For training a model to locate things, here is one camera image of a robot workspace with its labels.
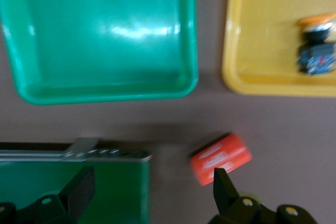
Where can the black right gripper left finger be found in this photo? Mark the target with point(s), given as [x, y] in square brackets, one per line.
[76, 195]

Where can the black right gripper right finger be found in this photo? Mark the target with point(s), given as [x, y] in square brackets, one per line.
[228, 203]

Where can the yellow mushroom push button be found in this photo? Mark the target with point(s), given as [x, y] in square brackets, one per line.
[317, 51]

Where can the green conveyor belt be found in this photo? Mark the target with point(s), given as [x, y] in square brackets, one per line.
[118, 190]

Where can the yellow plastic tray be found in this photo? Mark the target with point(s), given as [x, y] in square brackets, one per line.
[265, 51]

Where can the green plastic tray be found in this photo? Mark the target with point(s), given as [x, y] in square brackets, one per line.
[99, 37]

